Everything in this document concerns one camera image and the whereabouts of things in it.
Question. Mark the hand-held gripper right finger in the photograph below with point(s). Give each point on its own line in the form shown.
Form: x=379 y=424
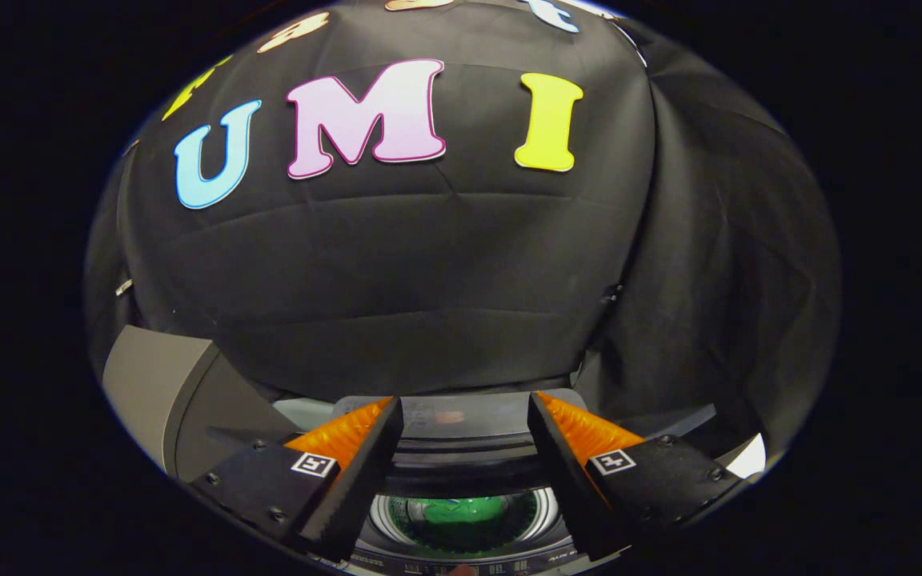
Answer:
x=565 y=472

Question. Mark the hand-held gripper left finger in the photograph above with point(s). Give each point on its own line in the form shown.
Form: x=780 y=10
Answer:
x=361 y=480

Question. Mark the grey washing machine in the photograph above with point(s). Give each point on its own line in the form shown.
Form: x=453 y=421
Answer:
x=543 y=520

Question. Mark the green polo shirt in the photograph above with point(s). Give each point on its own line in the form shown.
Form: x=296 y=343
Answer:
x=461 y=512

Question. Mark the white black patterned board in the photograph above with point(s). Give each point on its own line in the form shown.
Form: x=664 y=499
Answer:
x=749 y=458

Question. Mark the silver clip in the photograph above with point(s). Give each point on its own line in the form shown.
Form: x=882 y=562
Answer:
x=123 y=287

